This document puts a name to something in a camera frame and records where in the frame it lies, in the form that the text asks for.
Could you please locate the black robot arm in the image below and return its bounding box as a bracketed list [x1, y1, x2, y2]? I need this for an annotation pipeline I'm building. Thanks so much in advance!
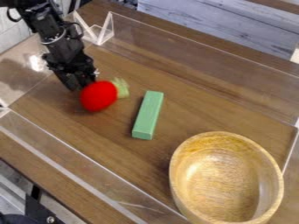
[0, 0, 97, 91]

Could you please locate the red fuzzy ball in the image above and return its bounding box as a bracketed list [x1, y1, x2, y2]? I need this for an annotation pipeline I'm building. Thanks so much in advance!
[78, 80, 117, 112]

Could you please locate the clear acrylic table barrier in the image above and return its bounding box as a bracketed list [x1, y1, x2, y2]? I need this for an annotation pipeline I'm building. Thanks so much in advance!
[0, 12, 299, 224]

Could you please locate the small light green object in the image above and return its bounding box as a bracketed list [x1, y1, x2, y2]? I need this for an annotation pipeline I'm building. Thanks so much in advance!
[112, 78, 129, 99]

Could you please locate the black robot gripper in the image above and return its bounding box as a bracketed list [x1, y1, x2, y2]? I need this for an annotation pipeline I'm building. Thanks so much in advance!
[41, 31, 97, 91]

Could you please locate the black clamp with cable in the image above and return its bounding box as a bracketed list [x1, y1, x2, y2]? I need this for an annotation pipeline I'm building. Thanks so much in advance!
[0, 185, 65, 224]

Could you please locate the green rectangular block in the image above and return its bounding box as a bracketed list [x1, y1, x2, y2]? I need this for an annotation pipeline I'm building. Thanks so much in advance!
[132, 91, 164, 140]

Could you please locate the oval wooden bowl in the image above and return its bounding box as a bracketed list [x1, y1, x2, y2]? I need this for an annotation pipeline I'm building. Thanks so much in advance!
[169, 131, 284, 224]

